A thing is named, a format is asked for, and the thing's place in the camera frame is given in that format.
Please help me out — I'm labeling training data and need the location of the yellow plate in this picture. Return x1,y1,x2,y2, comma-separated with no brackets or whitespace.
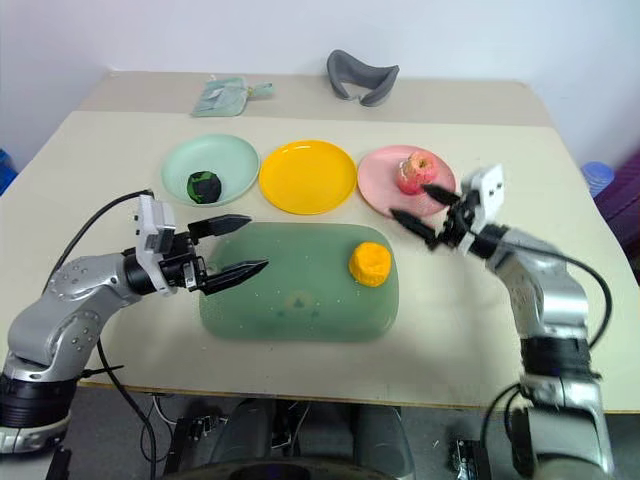
258,139,358,217

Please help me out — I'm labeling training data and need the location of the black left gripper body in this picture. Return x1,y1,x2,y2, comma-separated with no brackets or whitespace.
159,227,209,294

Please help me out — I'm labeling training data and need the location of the dark rounded shape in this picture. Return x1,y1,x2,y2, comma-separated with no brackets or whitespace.
355,403,417,480
205,398,275,467

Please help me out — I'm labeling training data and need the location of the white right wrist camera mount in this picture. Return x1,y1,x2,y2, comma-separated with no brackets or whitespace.
458,163,507,255

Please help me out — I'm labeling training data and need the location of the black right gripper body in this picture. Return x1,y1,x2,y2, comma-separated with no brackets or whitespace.
432,191,482,252

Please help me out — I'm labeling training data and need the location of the purple plastic crate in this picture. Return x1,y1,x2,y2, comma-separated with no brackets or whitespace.
593,151,640,287

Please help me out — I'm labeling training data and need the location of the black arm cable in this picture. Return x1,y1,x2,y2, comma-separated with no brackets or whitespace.
42,188,159,464
499,231,614,349

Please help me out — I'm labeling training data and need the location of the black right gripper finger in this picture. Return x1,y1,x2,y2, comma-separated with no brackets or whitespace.
390,208,443,247
422,183,460,206

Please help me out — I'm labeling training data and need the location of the small green dustpan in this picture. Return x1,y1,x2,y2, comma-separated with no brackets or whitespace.
190,75,276,119

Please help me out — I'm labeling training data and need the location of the grey cloth eye mask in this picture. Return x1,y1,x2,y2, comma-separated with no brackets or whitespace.
325,48,401,108

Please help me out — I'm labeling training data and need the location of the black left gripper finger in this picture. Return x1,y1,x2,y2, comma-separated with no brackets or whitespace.
187,213,253,246
198,258,272,297

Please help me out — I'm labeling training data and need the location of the dark green plastic tray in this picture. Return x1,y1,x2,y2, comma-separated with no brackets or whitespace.
198,220,402,344

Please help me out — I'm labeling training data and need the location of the yellow toy food item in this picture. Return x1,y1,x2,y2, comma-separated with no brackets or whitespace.
347,240,392,288

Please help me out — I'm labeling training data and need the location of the blue plastic box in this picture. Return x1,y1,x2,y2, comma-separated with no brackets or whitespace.
0,146,19,197

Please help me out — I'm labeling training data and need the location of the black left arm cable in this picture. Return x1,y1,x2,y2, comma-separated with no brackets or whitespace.
42,188,159,464

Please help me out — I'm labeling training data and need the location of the light green plate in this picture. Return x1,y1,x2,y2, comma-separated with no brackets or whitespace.
160,133,261,208

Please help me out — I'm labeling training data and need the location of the pink plate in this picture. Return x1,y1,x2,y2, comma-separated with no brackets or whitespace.
356,144,458,219

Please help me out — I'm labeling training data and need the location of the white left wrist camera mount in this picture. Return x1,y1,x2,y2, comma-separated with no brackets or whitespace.
132,194,178,296

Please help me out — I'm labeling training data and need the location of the red toy apple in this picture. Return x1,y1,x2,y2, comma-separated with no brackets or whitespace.
396,150,438,197

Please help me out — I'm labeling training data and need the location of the green and black toy vegetable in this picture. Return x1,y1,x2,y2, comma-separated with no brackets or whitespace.
185,170,223,205

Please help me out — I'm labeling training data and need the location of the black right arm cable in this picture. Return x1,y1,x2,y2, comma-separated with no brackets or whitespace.
499,231,614,349

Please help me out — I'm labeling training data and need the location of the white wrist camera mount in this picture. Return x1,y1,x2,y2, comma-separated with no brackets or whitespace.
132,194,178,296
458,163,507,255

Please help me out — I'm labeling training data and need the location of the blue plastic object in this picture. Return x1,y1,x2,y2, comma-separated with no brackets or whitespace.
581,160,617,199

